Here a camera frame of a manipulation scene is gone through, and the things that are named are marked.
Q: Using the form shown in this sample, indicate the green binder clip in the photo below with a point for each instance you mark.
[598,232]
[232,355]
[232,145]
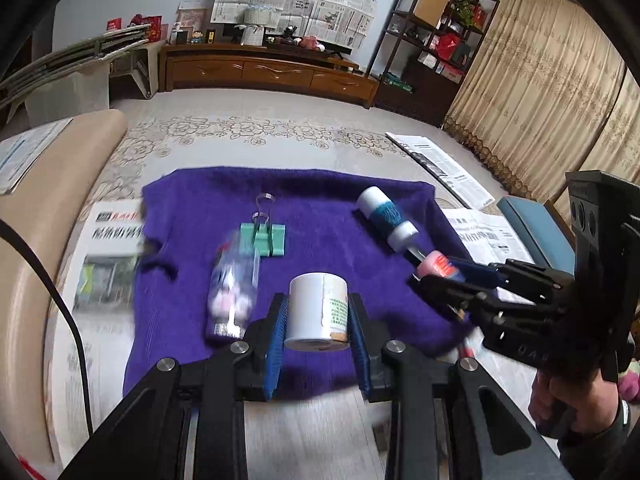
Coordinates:
[261,236]

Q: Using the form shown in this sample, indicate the black cosmetic tube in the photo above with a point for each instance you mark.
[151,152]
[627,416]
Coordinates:
[414,255]

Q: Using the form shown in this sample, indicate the white cylindrical bottle green label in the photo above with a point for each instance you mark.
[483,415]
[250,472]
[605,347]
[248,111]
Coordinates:
[317,313]

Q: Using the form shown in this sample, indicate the newspapers on wall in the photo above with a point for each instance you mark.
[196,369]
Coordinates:
[343,23]

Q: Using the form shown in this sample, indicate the wooden tv cabinet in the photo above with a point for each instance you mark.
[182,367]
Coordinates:
[286,69]

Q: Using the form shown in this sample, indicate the folded newspaper far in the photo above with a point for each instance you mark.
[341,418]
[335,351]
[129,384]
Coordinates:
[459,183]

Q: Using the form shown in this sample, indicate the dark metal shelf unit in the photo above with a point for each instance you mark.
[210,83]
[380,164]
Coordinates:
[424,53]

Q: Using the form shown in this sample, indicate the beige low bench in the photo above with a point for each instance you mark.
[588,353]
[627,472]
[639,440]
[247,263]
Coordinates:
[43,210]

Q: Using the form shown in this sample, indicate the person's right hand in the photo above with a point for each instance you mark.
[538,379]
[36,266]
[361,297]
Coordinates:
[595,402]

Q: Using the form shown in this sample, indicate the clear pill bottle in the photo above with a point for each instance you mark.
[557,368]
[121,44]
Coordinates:
[233,289]

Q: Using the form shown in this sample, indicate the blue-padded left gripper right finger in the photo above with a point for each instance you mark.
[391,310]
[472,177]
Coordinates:
[487,435]

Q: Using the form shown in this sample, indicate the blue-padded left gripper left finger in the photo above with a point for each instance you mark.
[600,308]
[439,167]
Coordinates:
[195,411]

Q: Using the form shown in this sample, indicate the purple towel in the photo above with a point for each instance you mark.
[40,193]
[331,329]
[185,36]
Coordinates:
[190,213]

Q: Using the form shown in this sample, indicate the teal cushioned chair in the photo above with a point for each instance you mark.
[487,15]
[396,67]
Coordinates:
[539,232]

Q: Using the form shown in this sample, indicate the beige curtain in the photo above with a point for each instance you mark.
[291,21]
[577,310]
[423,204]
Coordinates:
[547,94]

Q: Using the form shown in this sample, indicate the white teal double-cap bottle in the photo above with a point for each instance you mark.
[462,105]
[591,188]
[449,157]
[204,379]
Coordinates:
[386,217]

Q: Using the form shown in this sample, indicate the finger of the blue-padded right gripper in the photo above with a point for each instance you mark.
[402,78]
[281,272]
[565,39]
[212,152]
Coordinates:
[478,303]
[480,272]

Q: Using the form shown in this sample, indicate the folded cardboard stack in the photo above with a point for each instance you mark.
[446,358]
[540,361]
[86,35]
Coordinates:
[56,65]

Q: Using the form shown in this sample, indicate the paper sheet on bench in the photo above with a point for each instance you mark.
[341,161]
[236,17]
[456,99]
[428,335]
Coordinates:
[20,152]

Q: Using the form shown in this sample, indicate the small red blue vaseline jar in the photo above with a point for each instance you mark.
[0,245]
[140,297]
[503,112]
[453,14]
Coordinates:
[435,263]

